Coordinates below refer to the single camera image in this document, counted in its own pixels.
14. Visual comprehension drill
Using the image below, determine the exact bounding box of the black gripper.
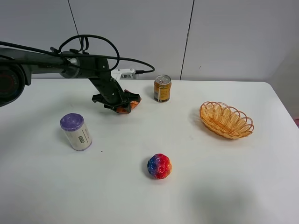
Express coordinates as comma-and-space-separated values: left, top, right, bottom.
89, 77, 141, 113

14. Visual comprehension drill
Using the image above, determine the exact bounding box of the orange waffle slice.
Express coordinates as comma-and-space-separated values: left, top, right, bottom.
124, 90, 139, 111

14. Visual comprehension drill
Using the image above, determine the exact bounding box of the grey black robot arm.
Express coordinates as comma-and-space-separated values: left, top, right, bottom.
0, 48, 141, 113

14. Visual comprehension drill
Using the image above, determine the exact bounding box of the orange wicker basket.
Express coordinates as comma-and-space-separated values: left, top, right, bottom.
199, 101, 254, 140

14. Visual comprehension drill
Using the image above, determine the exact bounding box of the gold beverage can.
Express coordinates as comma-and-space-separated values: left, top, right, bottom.
154, 75, 171, 102

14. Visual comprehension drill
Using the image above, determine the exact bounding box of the purple white cylinder container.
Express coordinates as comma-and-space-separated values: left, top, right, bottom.
60, 113, 92, 151

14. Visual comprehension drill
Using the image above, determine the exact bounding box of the red blue dimpled ball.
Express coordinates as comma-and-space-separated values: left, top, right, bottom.
147, 154, 172, 180

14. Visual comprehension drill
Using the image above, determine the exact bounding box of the white labelled camera box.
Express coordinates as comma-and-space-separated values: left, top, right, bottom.
111, 69, 139, 81

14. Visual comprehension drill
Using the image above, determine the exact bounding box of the black cable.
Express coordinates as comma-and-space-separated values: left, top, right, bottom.
0, 34, 156, 75

